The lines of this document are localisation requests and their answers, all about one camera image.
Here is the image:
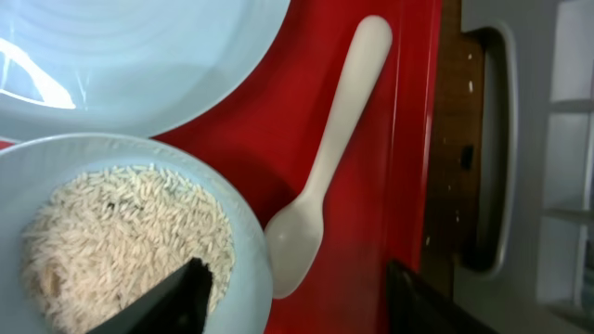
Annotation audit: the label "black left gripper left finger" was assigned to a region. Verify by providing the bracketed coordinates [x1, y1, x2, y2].
[89, 258, 213, 334]

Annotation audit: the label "white plastic spoon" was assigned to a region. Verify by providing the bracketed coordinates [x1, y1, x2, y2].
[265, 15, 393, 299]

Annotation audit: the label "red serving tray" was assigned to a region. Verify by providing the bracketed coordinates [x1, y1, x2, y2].
[0, 0, 443, 334]

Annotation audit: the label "white rice grains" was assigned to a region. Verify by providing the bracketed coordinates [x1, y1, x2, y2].
[21, 165, 235, 333]

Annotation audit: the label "light blue bowl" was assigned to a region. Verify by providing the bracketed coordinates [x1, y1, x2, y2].
[1, 134, 273, 333]

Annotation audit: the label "large light blue plate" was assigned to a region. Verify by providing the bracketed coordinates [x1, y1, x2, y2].
[1, 0, 290, 142]

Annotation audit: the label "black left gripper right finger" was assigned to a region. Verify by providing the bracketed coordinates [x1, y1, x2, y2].
[386, 260, 497, 334]

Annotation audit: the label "grey dishwasher rack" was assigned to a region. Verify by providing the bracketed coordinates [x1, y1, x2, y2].
[454, 0, 593, 333]

